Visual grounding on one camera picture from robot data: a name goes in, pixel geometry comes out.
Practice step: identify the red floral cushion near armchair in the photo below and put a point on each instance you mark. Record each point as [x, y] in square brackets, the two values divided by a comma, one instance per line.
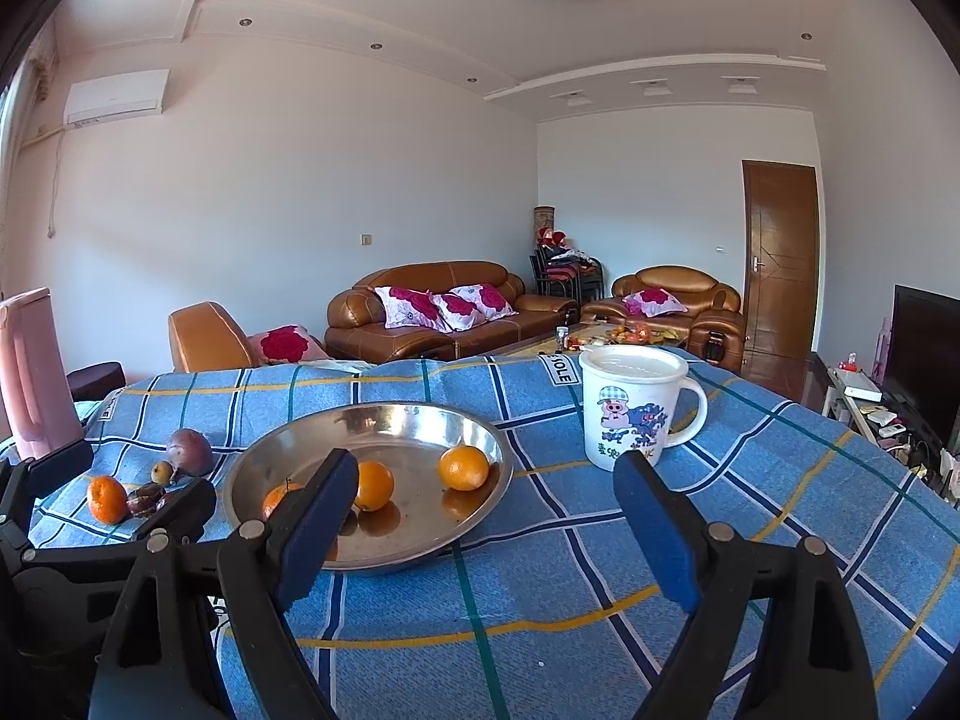
[290, 344]

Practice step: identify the white cartoon mug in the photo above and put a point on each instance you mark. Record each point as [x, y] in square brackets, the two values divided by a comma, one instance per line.
[629, 399]

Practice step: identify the orange mandarin plate left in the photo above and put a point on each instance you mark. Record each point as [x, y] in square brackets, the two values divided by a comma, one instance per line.
[276, 495]

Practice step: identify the orange mandarin outside plate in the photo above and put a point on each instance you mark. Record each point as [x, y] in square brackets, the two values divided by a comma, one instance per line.
[107, 500]

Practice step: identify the purple passion fruit smooth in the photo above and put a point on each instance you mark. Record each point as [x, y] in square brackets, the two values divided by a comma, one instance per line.
[189, 453]

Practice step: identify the white red floral cushion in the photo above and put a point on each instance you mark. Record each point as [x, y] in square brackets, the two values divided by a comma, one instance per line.
[410, 308]

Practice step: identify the brown leather armchair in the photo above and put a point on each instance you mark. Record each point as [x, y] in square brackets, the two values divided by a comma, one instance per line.
[204, 337]
[705, 313]

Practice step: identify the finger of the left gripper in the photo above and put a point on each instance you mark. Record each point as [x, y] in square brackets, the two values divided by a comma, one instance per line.
[182, 514]
[28, 480]

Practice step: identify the brown leather armchair near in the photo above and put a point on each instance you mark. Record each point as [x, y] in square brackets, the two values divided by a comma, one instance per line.
[204, 337]

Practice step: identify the black television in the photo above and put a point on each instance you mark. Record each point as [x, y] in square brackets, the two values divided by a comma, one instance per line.
[921, 370]

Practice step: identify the dark wrinkled passion fruit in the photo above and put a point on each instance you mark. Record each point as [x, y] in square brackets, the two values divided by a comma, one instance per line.
[145, 501]

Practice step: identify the brown leather armchair far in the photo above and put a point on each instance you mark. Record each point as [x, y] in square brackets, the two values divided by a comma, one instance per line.
[705, 313]

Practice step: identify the coffee table with fruit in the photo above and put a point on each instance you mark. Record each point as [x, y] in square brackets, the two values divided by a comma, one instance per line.
[590, 335]

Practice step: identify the brown wooden door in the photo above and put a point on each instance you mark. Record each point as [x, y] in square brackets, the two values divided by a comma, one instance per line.
[783, 255]

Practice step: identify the orange mandarin plate middle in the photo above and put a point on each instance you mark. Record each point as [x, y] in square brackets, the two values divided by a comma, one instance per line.
[375, 486]

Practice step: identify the white wall air conditioner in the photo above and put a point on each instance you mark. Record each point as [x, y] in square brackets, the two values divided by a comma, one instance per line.
[115, 98]

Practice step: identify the pink electric kettle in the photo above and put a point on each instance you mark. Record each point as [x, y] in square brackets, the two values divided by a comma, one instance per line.
[35, 391]

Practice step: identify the tv stand with clutter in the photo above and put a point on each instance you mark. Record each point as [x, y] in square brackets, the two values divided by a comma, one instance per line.
[891, 426]

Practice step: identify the steel round plate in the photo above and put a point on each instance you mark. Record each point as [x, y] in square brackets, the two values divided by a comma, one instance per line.
[424, 515]

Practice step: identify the floral cushion on far armchair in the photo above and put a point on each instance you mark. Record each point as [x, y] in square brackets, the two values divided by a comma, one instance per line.
[653, 302]

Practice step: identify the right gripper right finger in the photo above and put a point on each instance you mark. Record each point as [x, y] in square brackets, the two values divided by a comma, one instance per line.
[811, 660]

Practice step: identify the dark stool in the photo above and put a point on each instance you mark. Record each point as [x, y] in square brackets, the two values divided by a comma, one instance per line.
[93, 383]

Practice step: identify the orange mandarin plate right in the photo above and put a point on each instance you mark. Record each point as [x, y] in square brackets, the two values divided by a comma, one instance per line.
[463, 468]

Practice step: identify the blue plaid tablecloth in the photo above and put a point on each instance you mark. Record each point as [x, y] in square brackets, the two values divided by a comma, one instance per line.
[548, 609]

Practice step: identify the small yellow-brown round fruit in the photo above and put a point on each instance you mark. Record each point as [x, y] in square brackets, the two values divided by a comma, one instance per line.
[162, 473]

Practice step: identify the stacked dark chairs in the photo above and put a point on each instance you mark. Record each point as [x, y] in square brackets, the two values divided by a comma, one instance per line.
[562, 270]

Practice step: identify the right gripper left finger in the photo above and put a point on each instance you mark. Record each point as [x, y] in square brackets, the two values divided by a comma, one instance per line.
[265, 566]

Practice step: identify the brown leather three-seat sofa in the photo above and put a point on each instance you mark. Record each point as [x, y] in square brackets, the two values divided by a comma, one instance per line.
[355, 318]

